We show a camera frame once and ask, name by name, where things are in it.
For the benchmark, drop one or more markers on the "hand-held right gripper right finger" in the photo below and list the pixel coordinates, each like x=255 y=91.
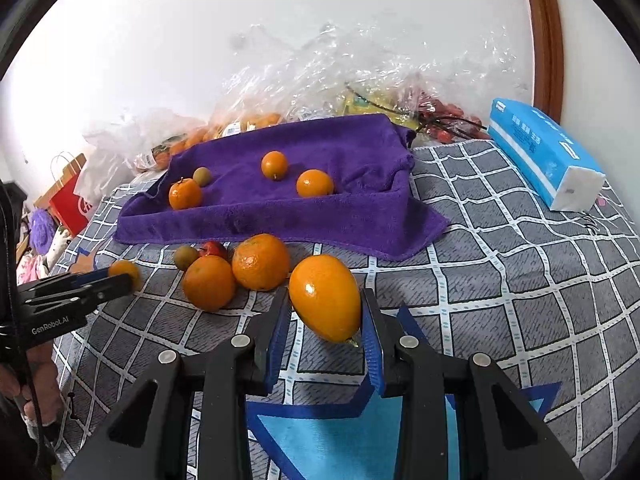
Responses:
x=372 y=355

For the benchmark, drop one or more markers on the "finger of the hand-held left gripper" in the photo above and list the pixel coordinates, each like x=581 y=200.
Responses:
x=107 y=294
x=90 y=276

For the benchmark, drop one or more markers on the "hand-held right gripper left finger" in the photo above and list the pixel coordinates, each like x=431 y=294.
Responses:
x=280 y=340

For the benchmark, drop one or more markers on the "small orange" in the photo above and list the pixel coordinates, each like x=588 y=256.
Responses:
x=127 y=271
x=315 y=183
x=274 y=165
x=325 y=297

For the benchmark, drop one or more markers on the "large orange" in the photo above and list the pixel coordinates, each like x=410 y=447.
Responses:
x=260 y=261
x=209 y=282

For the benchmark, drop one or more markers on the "small yellow-green fruit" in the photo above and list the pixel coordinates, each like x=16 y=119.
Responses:
x=202 y=176
x=185 y=257

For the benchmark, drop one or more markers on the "small red fruit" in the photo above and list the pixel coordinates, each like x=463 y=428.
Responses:
x=215 y=249

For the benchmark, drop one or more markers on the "mandarin with stem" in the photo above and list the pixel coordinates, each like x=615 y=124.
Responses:
x=185 y=195

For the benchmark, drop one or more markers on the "purple towel covered tray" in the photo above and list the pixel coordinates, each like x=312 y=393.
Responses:
x=240 y=220

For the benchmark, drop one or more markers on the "person's left hand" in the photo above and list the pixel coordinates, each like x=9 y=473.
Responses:
x=37 y=385

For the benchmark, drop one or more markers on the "white spotted cloth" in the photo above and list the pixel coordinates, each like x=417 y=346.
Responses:
x=56 y=247

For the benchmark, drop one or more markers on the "pink cloth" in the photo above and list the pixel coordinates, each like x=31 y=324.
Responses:
x=30 y=270

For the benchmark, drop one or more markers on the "purple plush toy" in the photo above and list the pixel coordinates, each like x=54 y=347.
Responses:
x=41 y=230

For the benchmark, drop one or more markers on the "red paper bag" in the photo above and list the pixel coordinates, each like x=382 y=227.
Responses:
x=67 y=210

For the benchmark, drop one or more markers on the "brown paper bag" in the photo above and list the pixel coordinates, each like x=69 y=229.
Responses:
x=75 y=162

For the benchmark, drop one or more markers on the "white plastic bag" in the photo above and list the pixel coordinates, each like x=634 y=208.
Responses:
x=115 y=145

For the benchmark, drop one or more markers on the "grey checkered star blanket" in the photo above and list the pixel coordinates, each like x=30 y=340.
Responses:
x=500 y=310

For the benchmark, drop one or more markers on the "labelled clear bag of oranges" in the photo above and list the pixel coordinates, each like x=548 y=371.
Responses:
x=260 y=121

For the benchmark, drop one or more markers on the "clear bag of yellow fruit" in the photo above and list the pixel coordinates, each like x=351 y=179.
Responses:
x=370 y=102

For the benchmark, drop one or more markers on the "clear bag of red tomatoes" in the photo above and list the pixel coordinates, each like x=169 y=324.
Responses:
x=445 y=110

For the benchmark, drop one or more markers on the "blue tissue pack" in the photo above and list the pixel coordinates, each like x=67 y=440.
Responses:
x=530 y=145

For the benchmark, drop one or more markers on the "crumpled clear plastic wrap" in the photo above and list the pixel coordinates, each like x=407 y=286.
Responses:
x=350 y=55

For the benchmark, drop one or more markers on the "brown wooden door frame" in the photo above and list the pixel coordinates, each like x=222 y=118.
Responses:
x=542 y=35

